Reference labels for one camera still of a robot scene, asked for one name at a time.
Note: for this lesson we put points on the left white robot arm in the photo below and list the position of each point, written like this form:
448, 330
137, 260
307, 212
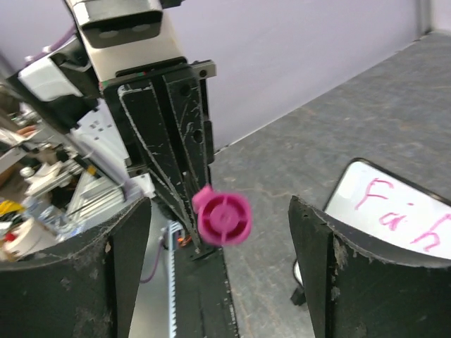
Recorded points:
63, 88

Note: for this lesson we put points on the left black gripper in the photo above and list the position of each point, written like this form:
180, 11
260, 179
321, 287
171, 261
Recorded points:
187, 97

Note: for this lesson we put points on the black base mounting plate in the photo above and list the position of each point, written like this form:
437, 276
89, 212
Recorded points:
203, 299

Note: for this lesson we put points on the white whiteboard black frame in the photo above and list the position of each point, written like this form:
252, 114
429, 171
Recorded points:
375, 214

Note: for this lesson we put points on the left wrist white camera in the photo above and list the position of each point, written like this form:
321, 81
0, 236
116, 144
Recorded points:
123, 35

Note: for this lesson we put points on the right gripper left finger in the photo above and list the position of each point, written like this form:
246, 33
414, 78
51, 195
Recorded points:
85, 286

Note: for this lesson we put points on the blue slotted cable duct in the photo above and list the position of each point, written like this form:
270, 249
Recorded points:
172, 243

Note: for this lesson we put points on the magenta whiteboard marker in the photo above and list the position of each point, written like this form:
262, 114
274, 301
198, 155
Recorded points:
223, 218

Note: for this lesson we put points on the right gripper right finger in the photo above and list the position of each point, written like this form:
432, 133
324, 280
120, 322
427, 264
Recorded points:
357, 285

